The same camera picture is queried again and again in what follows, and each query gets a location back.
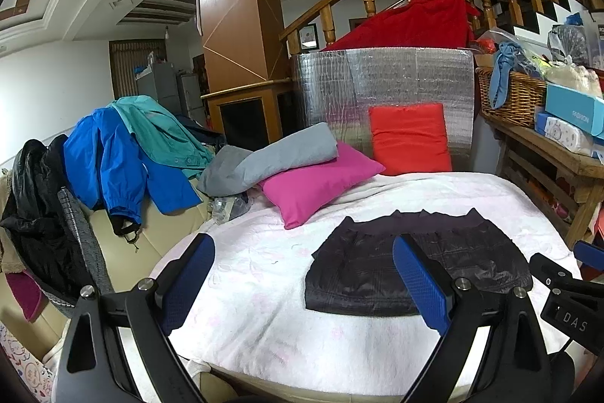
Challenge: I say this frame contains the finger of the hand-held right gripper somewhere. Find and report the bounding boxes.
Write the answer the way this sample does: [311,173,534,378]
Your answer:
[529,253,582,290]
[573,241,604,268]

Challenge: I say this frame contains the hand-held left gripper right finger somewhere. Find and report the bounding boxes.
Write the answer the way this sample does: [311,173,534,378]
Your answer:
[393,234,574,403]

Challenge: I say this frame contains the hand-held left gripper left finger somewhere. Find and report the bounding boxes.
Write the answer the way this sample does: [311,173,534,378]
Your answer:
[53,233,215,403]

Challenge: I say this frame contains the black quilted jacket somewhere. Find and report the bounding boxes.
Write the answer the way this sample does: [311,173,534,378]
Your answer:
[304,208,534,318]

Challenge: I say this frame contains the beige sofa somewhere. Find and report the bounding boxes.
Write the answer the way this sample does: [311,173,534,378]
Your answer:
[0,167,213,403]

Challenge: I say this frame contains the white fleece blanket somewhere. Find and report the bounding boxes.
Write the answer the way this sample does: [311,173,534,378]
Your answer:
[148,171,583,394]

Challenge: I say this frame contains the crumpled clear plastic bag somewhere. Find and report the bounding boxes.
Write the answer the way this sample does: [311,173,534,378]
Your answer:
[210,193,251,223]

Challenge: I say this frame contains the grey knit cloth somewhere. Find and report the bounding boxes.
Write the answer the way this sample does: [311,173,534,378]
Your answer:
[45,188,114,307]

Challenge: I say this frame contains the white printed box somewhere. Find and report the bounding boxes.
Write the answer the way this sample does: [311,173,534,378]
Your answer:
[535,110,598,156]

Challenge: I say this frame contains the pink pillow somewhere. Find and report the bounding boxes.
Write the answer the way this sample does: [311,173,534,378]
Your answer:
[257,142,387,230]

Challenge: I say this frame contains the red-orange pillow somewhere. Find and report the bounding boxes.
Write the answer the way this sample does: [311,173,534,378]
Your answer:
[369,103,453,176]

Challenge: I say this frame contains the blue cardboard box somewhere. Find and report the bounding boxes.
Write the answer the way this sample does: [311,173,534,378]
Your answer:
[545,83,604,131]

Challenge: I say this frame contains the blue jacket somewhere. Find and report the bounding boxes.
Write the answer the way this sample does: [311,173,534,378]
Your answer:
[63,108,201,239]

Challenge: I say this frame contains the magenta cloth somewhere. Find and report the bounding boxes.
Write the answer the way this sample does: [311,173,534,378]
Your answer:
[8,271,48,323]

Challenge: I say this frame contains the grey folded cloth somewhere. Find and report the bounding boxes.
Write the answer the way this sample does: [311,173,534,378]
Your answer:
[196,122,339,198]

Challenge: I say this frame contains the teal jacket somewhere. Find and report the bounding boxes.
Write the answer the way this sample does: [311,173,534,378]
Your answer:
[106,96,215,182]

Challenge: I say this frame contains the black shiny coat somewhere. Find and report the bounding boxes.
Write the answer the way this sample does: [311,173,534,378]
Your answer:
[0,134,95,295]

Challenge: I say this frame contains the wicker basket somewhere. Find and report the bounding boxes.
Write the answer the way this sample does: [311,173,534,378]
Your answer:
[474,67,548,130]

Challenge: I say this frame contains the cream cloth bundle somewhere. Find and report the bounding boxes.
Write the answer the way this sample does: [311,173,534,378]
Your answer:
[547,62,604,98]

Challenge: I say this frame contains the printed white cloth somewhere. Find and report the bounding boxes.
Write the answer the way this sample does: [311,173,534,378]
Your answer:
[0,323,52,403]

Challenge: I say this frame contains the small grey refrigerator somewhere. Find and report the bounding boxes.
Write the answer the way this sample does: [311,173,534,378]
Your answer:
[177,73,203,123]

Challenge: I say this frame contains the tall grey refrigerator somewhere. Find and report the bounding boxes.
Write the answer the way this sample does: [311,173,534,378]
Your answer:
[138,62,182,113]

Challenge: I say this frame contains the blue cloth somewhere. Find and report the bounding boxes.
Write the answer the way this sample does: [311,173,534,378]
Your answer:
[488,42,539,108]

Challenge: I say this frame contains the clear patterned plastic bag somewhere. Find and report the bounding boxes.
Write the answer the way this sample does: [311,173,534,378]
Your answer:
[547,23,590,64]

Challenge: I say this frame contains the clear plastic storage box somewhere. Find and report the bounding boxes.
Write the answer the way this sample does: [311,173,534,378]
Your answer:
[585,9,604,71]

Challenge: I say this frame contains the silver insulation mat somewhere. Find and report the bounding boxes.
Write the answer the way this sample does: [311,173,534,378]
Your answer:
[290,46,475,172]

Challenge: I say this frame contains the brown slatted door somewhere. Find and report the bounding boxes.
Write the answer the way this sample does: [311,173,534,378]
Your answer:
[109,39,168,99]

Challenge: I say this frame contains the red blanket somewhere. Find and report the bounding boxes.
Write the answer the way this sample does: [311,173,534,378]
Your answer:
[321,0,482,52]

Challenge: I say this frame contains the framed wall picture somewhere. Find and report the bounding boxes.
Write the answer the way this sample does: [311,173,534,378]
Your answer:
[299,24,319,52]

